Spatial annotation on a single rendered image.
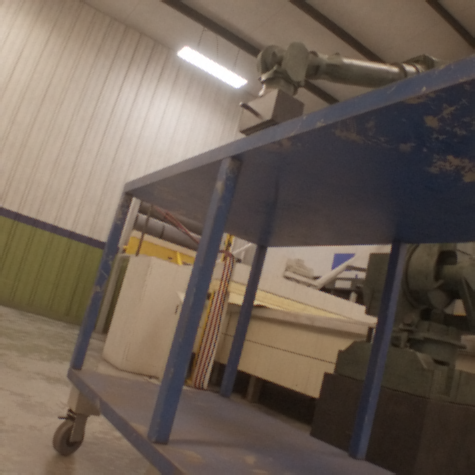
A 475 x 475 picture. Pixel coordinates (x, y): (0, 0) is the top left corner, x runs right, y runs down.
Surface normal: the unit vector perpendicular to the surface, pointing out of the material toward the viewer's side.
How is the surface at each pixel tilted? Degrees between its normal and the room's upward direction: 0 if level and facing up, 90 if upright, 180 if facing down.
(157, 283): 90
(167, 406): 90
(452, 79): 90
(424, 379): 90
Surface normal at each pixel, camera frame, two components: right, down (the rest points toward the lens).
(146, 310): 0.54, -0.05
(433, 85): -0.81, -0.32
